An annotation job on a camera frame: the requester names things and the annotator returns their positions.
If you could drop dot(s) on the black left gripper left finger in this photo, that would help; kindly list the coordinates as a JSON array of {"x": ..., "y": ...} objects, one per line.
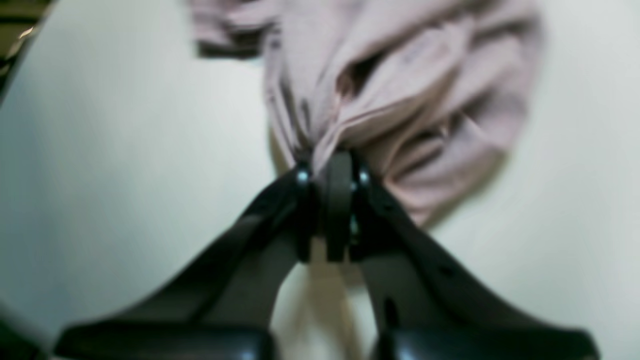
[{"x": 220, "y": 306}]

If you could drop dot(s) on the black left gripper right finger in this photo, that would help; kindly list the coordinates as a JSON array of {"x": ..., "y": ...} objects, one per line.
[{"x": 426, "y": 304}]

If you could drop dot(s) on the pink t-shirt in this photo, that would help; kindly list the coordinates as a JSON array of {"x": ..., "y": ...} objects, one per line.
[{"x": 432, "y": 93}]

